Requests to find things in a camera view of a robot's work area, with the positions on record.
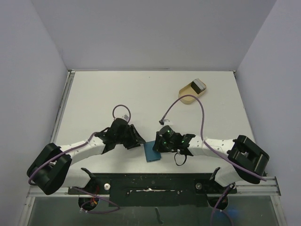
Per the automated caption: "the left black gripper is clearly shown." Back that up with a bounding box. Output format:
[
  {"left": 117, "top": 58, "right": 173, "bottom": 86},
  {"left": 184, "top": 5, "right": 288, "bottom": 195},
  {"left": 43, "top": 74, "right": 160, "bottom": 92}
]
[{"left": 116, "top": 124, "right": 145, "bottom": 149}]

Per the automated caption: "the blue card holder wallet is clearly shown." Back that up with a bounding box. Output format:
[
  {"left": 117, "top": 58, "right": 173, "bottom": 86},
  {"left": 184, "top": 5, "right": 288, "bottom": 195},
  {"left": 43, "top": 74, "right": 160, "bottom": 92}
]
[{"left": 143, "top": 141, "right": 161, "bottom": 162}]

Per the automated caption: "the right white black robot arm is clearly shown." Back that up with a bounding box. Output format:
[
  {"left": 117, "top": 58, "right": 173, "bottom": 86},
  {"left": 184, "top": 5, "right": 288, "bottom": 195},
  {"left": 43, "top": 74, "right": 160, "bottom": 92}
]
[{"left": 153, "top": 126, "right": 269, "bottom": 193}]

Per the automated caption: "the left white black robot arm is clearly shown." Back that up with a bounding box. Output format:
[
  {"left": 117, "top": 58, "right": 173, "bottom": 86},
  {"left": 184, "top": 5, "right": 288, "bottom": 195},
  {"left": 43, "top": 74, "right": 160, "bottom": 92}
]
[{"left": 27, "top": 118, "right": 146, "bottom": 195}]

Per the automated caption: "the stack of cards in tray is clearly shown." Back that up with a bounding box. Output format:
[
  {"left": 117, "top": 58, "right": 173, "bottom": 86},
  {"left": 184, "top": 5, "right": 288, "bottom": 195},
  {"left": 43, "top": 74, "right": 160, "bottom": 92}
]
[{"left": 190, "top": 79, "right": 206, "bottom": 94}]

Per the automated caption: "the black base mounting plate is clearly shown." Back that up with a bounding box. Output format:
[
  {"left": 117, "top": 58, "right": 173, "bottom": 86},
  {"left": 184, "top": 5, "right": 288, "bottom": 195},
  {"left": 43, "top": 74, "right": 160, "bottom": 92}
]
[{"left": 68, "top": 173, "right": 228, "bottom": 210}]

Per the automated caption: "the tan oval wooden tray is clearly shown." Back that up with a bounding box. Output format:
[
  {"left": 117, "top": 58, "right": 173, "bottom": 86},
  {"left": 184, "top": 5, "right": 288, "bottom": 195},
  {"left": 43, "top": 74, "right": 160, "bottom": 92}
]
[{"left": 178, "top": 82, "right": 206, "bottom": 105}]

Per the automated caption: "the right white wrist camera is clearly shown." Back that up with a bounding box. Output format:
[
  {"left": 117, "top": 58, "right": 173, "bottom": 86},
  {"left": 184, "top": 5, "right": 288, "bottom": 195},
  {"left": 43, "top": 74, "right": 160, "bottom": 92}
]
[{"left": 159, "top": 119, "right": 173, "bottom": 126}]

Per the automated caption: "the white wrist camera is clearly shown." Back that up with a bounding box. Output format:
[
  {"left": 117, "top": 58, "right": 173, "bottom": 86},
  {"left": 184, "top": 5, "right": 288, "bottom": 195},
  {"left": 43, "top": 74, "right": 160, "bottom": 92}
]
[
  {"left": 159, "top": 119, "right": 173, "bottom": 126},
  {"left": 122, "top": 114, "right": 130, "bottom": 121}
]

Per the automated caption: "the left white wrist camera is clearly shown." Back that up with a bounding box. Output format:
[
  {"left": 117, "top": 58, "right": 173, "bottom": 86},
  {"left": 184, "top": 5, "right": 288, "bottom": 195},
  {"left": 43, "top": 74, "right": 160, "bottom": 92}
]
[{"left": 122, "top": 114, "right": 130, "bottom": 121}]

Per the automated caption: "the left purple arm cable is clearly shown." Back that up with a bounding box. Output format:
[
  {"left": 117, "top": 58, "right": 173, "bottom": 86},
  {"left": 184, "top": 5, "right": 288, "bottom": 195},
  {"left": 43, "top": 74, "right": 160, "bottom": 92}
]
[{"left": 28, "top": 105, "right": 130, "bottom": 186}]

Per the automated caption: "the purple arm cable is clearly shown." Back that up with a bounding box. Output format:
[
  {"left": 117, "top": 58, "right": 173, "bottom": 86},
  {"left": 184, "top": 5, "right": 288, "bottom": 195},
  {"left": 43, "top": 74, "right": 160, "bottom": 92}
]
[
  {"left": 159, "top": 94, "right": 268, "bottom": 182},
  {"left": 28, "top": 105, "right": 130, "bottom": 186}
]

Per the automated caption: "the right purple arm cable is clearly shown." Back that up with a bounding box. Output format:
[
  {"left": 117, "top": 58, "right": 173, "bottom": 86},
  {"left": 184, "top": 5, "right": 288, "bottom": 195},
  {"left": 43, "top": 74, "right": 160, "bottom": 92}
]
[{"left": 159, "top": 94, "right": 268, "bottom": 182}]

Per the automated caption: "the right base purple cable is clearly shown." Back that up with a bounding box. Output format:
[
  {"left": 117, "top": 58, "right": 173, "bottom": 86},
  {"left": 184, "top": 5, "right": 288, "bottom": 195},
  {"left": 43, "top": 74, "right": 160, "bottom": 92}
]
[{"left": 210, "top": 183, "right": 236, "bottom": 226}]

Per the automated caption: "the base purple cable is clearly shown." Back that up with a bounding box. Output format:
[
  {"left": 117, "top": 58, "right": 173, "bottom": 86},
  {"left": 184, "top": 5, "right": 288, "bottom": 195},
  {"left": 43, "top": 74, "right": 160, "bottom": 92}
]
[
  {"left": 70, "top": 187, "right": 130, "bottom": 214},
  {"left": 210, "top": 183, "right": 236, "bottom": 226}
]

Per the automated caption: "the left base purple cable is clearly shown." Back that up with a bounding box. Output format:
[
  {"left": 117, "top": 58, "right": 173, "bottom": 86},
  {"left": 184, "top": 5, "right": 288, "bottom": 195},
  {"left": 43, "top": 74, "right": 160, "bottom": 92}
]
[{"left": 70, "top": 187, "right": 130, "bottom": 214}]

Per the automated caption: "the left aluminium rail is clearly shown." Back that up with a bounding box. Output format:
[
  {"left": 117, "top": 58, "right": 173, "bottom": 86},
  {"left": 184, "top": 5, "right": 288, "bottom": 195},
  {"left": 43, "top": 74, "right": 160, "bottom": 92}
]
[{"left": 50, "top": 70, "right": 76, "bottom": 143}]

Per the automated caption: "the aluminium rail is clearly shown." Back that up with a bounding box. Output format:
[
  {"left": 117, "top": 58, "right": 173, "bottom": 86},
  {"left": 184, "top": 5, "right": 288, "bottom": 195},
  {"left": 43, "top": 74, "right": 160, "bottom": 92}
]
[
  {"left": 50, "top": 70, "right": 76, "bottom": 143},
  {"left": 27, "top": 189, "right": 71, "bottom": 198},
  {"left": 236, "top": 177, "right": 281, "bottom": 196}
]

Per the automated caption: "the right aluminium rail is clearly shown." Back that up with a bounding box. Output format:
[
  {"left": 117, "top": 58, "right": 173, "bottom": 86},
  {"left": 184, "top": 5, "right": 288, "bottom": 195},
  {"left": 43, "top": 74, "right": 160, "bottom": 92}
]
[{"left": 236, "top": 177, "right": 281, "bottom": 196}]

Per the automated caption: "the front aluminium rail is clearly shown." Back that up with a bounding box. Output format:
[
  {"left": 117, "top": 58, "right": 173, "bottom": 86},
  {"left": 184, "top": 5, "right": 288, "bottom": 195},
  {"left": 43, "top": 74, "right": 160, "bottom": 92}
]
[{"left": 27, "top": 189, "right": 71, "bottom": 198}]

